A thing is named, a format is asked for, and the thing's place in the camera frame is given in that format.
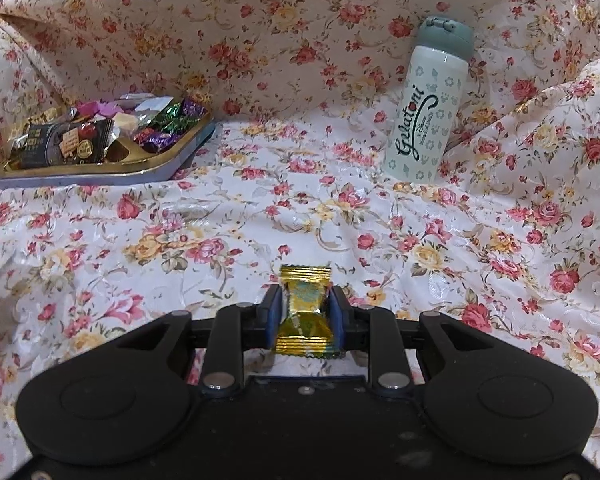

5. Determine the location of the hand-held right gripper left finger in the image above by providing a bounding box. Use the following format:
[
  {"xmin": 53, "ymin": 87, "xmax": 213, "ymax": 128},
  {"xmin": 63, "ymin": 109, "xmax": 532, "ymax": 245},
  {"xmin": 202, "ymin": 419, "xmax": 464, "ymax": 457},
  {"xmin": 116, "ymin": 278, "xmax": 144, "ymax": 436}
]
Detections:
[{"xmin": 115, "ymin": 284, "xmax": 284, "ymax": 394}]

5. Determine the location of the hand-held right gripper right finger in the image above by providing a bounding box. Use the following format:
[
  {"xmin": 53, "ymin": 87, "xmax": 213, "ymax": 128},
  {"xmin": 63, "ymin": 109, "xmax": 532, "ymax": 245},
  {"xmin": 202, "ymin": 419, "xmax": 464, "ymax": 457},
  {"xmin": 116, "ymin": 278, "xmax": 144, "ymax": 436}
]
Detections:
[{"xmin": 328, "ymin": 285, "xmax": 491, "ymax": 395}]

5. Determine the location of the gold candy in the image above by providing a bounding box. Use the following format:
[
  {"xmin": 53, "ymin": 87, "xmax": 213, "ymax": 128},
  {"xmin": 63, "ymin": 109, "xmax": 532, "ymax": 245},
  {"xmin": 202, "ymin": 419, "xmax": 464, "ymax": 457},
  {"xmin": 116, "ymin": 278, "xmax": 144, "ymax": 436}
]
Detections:
[{"xmin": 275, "ymin": 264, "xmax": 341, "ymax": 359}]

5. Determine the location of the gold snack tin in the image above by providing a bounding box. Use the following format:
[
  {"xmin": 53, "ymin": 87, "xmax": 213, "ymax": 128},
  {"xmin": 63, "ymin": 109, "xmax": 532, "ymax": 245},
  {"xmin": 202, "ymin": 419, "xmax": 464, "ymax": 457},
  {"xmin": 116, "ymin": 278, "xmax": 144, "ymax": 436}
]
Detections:
[{"xmin": 0, "ymin": 92, "xmax": 217, "ymax": 191}]

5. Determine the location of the gold tray of snacks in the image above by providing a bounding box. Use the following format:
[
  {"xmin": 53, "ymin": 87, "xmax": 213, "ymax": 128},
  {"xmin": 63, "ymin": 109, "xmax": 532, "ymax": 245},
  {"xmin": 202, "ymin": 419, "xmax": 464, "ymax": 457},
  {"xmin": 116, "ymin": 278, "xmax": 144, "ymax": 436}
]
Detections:
[{"xmin": 5, "ymin": 94, "xmax": 214, "ymax": 161}]

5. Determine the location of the black cracker packet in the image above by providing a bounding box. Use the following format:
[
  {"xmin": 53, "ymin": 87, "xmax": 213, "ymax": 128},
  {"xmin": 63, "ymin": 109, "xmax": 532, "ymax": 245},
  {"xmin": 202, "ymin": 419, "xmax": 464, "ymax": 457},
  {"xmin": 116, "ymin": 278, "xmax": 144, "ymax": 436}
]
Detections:
[{"xmin": 12, "ymin": 121, "xmax": 106, "ymax": 170}]

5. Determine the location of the floral bed sheet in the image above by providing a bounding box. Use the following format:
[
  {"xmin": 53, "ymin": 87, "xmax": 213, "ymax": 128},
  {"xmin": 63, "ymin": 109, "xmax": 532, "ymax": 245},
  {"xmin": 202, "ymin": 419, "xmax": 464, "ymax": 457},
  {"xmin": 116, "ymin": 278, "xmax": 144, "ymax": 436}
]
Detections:
[{"xmin": 0, "ymin": 0, "xmax": 600, "ymax": 463}]

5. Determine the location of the white bottle with green cap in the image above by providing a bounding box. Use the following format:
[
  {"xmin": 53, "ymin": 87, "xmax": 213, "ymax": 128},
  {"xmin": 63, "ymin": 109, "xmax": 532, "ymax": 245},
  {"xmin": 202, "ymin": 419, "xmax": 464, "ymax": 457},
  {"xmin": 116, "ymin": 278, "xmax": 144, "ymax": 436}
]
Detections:
[{"xmin": 382, "ymin": 15, "xmax": 474, "ymax": 184}]

